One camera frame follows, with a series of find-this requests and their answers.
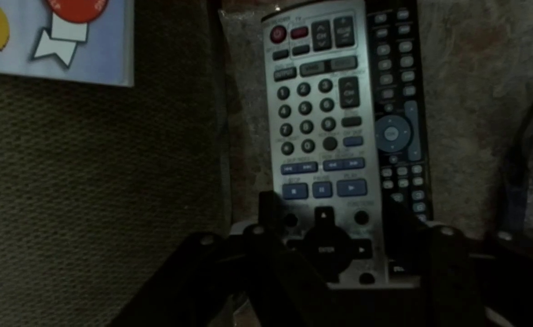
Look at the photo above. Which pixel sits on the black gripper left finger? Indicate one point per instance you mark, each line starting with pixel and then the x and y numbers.
pixel 258 285

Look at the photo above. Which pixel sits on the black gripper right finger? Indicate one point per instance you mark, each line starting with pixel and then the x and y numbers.
pixel 453 279

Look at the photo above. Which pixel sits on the silver remote controller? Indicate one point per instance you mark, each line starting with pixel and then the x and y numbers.
pixel 313 121

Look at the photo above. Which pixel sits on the black remote controller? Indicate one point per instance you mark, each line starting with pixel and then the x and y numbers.
pixel 398 92

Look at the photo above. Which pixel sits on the grey-brown fabric couch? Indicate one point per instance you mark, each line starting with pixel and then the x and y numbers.
pixel 65 183

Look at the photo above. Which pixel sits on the colourful magazine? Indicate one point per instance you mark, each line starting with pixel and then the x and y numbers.
pixel 47 48

